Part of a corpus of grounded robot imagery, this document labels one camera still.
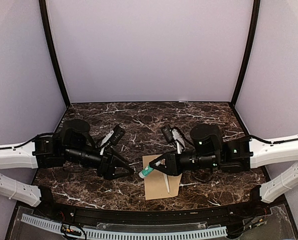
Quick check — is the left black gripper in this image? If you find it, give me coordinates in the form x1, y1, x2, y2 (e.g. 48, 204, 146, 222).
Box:
64, 145, 134, 181

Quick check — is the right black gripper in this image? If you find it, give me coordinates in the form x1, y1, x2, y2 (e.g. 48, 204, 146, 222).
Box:
149, 149, 220, 177

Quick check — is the white letter paper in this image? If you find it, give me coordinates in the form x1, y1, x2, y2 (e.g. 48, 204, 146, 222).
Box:
163, 174, 170, 193

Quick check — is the small white-capped glue bottle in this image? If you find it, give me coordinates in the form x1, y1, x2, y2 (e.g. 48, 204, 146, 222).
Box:
138, 164, 154, 179

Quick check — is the brown kraft envelope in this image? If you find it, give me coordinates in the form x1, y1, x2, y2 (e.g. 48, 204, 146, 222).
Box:
142, 154, 182, 201

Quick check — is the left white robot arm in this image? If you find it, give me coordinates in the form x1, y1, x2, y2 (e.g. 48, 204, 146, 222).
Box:
0, 119, 134, 218

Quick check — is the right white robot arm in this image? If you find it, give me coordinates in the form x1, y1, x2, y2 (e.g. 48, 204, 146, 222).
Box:
140, 123, 298, 217

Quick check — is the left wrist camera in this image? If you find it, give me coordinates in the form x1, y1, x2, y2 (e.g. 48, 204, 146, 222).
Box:
96, 124, 125, 155

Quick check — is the white slotted cable duct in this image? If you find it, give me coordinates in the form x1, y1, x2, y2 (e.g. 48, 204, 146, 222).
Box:
21, 213, 228, 240

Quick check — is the black front frame rail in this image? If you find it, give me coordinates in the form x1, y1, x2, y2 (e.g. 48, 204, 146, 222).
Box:
34, 202, 271, 226

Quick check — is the left black corner post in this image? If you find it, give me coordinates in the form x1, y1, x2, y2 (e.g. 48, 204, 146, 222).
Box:
38, 0, 71, 108

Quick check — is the black corner post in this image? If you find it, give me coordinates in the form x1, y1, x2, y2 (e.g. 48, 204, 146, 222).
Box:
38, 0, 71, 108
230, 0, 261, 108

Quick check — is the right black corner post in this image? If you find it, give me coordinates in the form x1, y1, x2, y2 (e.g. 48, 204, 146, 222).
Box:
230, 0, 261, 108

